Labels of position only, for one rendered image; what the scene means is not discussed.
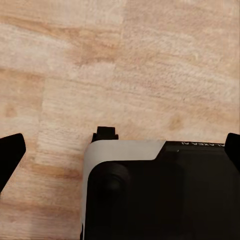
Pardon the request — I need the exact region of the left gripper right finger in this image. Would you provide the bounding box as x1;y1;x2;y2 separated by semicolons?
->
224;133;240;172

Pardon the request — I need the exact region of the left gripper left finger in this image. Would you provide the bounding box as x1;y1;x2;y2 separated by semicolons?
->
0;133;26;193

